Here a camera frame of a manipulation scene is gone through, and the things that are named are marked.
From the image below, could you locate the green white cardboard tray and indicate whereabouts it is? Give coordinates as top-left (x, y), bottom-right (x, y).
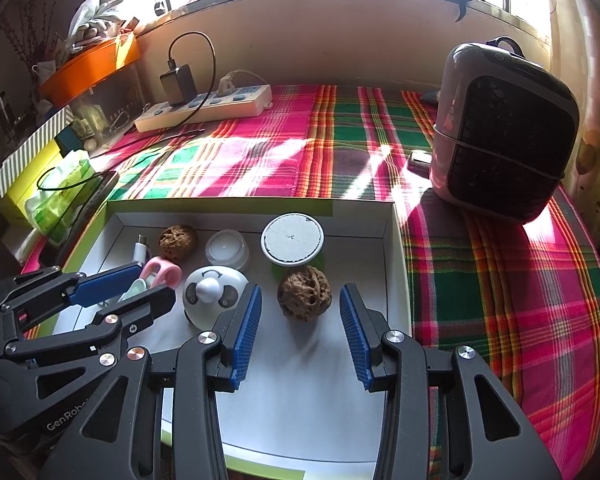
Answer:
top-left (32, 197), bottom-right (413, 480)

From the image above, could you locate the yellow box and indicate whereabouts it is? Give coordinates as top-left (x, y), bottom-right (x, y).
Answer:
top-left (0, 140), bottom-right (61, 226)

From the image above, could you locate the white power strip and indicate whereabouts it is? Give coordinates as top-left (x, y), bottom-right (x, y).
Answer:
top-left (134, 84), bottom-right (273, 132)

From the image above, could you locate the striped white box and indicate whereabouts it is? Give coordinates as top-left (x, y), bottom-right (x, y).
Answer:
top-left (0, 106), bottom-right (74, 197)

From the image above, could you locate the pink black portable heater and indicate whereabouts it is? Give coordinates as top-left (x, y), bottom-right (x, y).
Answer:
top-left (429, 42), bottom-right (580, 223)

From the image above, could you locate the white USB cable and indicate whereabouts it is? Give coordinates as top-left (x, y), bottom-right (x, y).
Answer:
top-left (130, 233), bottom-right (152, 266)

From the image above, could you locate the green tissue pack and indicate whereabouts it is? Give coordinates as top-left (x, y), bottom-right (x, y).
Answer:
top-left (24, 151), bottom-right (102, 244)

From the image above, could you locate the pink case mint insert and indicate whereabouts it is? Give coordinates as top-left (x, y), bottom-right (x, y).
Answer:
top-left (119, 257), bottom-right (182, 301)

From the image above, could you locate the heart pattern curtain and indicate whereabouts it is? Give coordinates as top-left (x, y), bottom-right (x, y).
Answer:
top-left (550, 0), bottom-right (600, 244)

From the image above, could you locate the black charger adapter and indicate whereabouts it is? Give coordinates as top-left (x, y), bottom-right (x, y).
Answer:
top-left (160, 58), bottom-right (198, 106)

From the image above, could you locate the small silver lighter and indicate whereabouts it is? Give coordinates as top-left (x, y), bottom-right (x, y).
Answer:
top-left (407, 150), bottom-right (432, 179)

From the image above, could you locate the brown walnut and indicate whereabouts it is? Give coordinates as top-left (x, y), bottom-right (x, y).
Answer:
top-left (159, 224), bottom-right (198, 263)
top-left (277, 266), bottom-right (332, 323)

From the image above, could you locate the plaid bed cloth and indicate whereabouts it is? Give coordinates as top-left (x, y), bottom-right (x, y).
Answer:
top-left (112, 86), bottom-right (600, 479)

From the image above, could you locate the orange tray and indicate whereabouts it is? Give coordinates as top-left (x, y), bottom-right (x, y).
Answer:
top-left (38, 32), bottom-right (140, 107)

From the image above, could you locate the white panda dome toy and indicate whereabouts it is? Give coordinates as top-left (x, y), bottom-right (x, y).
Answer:
top-left (183, 266), bottom-right (248, 330)

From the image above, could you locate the black smartphone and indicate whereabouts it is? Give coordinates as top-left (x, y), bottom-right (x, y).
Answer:
top-left (38, 170), bottom-right (119, 266)

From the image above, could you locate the clear round candle jar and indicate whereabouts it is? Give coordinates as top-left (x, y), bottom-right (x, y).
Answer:
top-left (204, 230), bottom-right (250, 271)

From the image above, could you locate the black charger cable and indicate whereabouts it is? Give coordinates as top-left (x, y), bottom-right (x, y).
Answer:
top-left (35, 30), bottom-right (218, 192)

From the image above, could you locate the white plug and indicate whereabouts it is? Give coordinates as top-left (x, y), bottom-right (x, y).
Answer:
top-left (216, 68), bottom-right (266, 98)

